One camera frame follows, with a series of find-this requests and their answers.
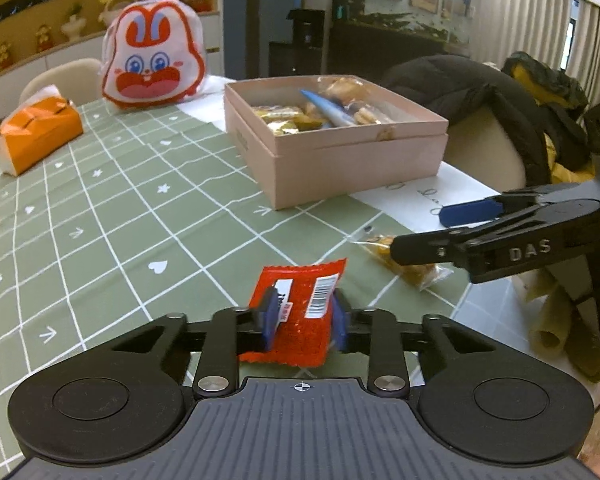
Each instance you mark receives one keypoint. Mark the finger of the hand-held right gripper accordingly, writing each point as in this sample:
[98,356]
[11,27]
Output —
[425,250]
[467,212]

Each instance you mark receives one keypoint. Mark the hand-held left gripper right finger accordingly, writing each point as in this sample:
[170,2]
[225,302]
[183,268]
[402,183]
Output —
[339,322]

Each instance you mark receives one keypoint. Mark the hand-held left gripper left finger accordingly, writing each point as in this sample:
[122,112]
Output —
[269,317]

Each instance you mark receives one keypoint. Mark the clear cookie packet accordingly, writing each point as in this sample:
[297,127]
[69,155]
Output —
[415,272]

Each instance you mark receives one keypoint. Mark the small red snack packet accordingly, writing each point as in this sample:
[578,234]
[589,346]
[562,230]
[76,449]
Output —
[300,315]

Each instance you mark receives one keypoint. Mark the pink cardboard box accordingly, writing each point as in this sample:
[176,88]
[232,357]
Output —
[340,165]

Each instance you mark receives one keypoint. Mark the white printed sheet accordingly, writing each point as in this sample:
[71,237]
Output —
[430,195]

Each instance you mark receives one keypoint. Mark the cream chair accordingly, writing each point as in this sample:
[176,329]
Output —
[485,150]

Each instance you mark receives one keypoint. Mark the yellow jacket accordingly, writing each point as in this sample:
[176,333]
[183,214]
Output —
[560,160]

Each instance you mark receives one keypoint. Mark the black puffer jacket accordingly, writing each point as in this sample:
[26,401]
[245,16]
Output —
[460,90]

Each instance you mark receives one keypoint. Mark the clear biscuit packet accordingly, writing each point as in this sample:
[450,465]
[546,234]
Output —
[370,114]

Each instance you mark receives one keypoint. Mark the green checked tablecloth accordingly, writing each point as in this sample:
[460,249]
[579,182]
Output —
[130,210]

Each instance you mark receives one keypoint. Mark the clear cracker packet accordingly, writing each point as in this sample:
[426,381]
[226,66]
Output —
[342,89]

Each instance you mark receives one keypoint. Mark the window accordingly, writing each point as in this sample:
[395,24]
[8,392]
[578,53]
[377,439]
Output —
[570,45]

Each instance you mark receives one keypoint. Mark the beige curtain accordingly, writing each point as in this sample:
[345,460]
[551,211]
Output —
[525,20]

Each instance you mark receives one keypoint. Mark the glass aquarium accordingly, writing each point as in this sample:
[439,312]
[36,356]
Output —
[400,10]

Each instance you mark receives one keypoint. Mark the black appliance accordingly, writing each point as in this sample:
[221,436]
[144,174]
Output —
[300,45]

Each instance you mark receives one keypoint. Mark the red white rabbit bag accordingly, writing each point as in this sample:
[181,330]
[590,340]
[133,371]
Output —
[152,55]

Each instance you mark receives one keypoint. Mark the orange tissue box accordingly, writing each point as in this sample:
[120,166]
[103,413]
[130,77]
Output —
[37,135]

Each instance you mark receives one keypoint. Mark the beige chair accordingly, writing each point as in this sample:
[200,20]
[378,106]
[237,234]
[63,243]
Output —
[65,77]

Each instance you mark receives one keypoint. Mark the white low cabinet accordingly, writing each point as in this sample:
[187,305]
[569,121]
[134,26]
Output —
[10,90]

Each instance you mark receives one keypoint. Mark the row of shelf figurines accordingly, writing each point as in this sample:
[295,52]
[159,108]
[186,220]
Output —
[72,25]

